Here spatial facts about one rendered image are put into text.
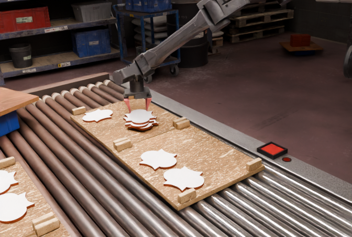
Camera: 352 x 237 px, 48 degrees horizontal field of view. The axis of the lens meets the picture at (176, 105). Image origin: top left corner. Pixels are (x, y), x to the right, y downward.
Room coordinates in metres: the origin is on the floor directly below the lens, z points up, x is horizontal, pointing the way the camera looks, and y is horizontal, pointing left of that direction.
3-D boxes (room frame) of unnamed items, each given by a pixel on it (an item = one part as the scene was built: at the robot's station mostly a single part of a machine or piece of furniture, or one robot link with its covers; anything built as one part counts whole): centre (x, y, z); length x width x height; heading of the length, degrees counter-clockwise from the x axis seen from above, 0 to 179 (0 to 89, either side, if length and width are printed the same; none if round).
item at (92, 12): (5.79, 1.15, 0.76); 0.50 x 0.36 x 0.24; 125
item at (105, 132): (1.51, 0.21, 0.93); 0.41 x 0.35 x 0.02; 35
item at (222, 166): (1.17, -0.02, 0.93); 0.41 x 0.35 x 0.02; 34
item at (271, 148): (1.21, -0.33, 0.92); 0.06 x 0.06 x 0.01; 35
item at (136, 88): (1.50, 0.16, 1.09); 0.10 x 0.07 x 0.07; 100
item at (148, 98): (1.51, 0.14, 1.02); 0.07 x 0.07 x 0.09; 10
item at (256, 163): (1.08, -0.24, 0.95); 0.06 x 0.02 x 0.03; 124
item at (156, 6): (5.00, 0.28, 0.96); 0.50 x 0.38 x 0.21; 44
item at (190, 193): (0.93, -0.02, 0.95); 0.06 x 0.02 x 0.03; 124
